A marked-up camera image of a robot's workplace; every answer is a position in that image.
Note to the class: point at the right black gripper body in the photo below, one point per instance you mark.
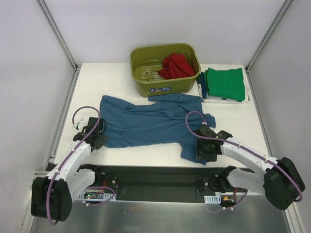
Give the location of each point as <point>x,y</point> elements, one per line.
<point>202,154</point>

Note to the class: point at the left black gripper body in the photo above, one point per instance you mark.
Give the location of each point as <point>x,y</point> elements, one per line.
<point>98,140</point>

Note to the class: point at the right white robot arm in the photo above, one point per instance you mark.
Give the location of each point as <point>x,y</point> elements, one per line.
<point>276,179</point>

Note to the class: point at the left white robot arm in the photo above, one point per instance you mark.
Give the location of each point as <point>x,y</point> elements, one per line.
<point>53,195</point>

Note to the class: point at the folded dark blue t shirt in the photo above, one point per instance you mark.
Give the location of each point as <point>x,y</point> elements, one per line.
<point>203,85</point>

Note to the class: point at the folded green t shirt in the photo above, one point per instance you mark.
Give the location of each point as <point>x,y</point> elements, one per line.
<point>226,84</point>

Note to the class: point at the red t shirt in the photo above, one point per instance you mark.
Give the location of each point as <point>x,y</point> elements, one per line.
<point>176,66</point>

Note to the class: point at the olive green plastic basket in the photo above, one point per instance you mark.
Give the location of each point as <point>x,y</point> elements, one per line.
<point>145,63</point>

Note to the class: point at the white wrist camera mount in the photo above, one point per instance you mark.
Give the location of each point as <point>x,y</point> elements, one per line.
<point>78,124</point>

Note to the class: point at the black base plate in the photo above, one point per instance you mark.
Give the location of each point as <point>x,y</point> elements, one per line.
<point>156,184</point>

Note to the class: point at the left aluminium frame post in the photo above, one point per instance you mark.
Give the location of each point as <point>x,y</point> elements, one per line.
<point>57,33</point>

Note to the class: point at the aluminium frame post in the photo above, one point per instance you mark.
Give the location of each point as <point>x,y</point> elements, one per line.
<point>270,31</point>
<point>57,33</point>

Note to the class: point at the right aluminium frame post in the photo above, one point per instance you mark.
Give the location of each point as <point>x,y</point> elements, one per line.
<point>270,31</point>

